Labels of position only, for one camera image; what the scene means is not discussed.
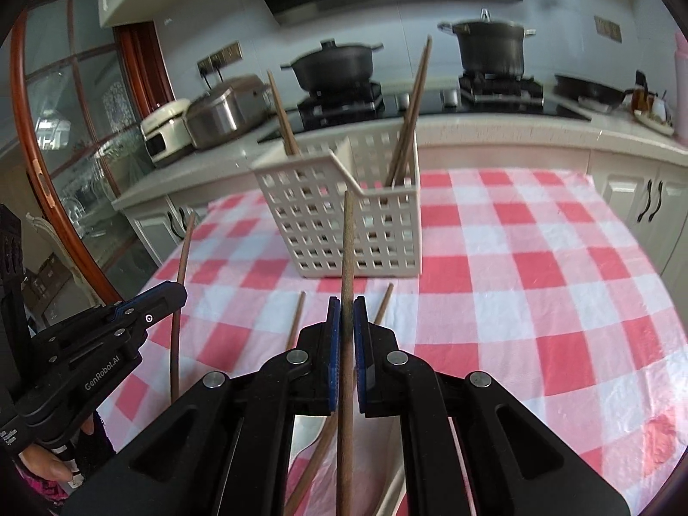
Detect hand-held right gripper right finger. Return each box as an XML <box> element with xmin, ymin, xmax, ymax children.
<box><xmin>352</xmin><ymin>297</ymin><xmax>631</xmax><ymax>516</ymax></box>

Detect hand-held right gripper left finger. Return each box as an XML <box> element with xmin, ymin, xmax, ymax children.
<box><xmin>61</xmin><ymin>297</ymin><xmax>343</xmax><ymax>516</ymax></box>

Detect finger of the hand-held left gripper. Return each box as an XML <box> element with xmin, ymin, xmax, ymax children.
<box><xmin>32</xmin><ymin>282</ymin><xmax>189</xmax><ymax>350</ymax></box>
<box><xmin>107</xmin><ymin>300</ymin><xmax>187</xmax><ymax>356</ymax></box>

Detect white ceramic spoon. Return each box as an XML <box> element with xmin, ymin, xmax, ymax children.
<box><xmin>375</xmin><ymin>465</ymin><xmax>406</xmax><ymax>516</ymax></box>

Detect white perforated plastic basket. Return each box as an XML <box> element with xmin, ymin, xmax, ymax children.
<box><xmin>252</xmin><ymin>129</ymin><xmax>423</xmax><ymax>279</ymax></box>

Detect person's left hand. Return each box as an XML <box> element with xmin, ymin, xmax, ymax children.
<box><xmin>18</xmin><ymin>441</ymin><xmax>74</xmax><ymax>487</ymax></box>

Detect cardboard box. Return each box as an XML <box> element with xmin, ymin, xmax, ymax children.
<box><xmin>27</xmin><ymin>255</ymin><xmax>81</xmax><ymax>315</ymax></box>

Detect pink white checkered tablecloth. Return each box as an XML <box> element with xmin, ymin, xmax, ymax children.
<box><xmin>97</xmin><ymin>166</ymin><xmax>688</xmax><ymax>516</ymax></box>

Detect white small countertop appliance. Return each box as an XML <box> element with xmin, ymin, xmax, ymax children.
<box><xmin>141</xmin><ymin>98</ymin><xmax>193</xmax><ymax>169</ymax></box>

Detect wooden framed glass door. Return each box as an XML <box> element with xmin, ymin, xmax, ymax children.
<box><xmin>11</xmin><ymin>0</ymin><xmax>178</xmax><ymax>307</ymax></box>

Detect silver rice cooker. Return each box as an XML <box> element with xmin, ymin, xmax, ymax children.
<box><xmin>184</xmin><ymin>74</ymin><xmax>272</xmax><ymax>150</ymax></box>

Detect white base cabinets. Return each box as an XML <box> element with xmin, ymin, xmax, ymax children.
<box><xmin>110</xmin><ymin>113</ymin><xmax>688</xmax><ymax>280</ymax></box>

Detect black lidded casserole pot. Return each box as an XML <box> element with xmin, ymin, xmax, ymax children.
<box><xmin>280</xmin><ymin>39</ymin><xmax>385</xmax><ymax>92</ymax></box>

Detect black glass gas cooktop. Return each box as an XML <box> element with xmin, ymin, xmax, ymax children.
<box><xmin>257</xmin><ymin>78</ymin><xmax>592</xmax><ymax>143</ymax></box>

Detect black wok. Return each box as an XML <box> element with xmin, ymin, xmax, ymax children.
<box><xmin>553</xmin><ymin>72</ymin><xmax>635</xmax><ymax>111</ymax></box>

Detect white plate with food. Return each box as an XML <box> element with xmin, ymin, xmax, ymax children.
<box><xmin>634</xmin><ymin>110</ymin><xmax>676</xmax><ymax>136</ymax></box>

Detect dark tall stock pot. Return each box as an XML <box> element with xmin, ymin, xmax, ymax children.
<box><xmin>438</xmin><ymin>8</ymin><xmax>537</xmax><ymax>77</ymax></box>

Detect brown bottle with black cap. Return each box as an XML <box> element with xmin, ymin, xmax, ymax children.
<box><xmin>631</xmin><ymin>70</ymin><xmax>649</xmax><ymax>111</ymax></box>

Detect pink thermos bottle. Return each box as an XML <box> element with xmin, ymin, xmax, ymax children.
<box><xmin>674</xmin><ymin>29</ymin><xmax>688</xmax><ymax>146</ymax></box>

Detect wall socket panel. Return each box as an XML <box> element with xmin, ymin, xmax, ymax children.
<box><xmin>196</xmin><ymin>42</ymin><xmax>244</xmax><ymax>79</ymax></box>

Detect wall switch panel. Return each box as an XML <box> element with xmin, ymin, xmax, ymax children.
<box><xmin>594</xmin><ymin>15</ymin><xmax>623</xmax><ymax>44</ymax></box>

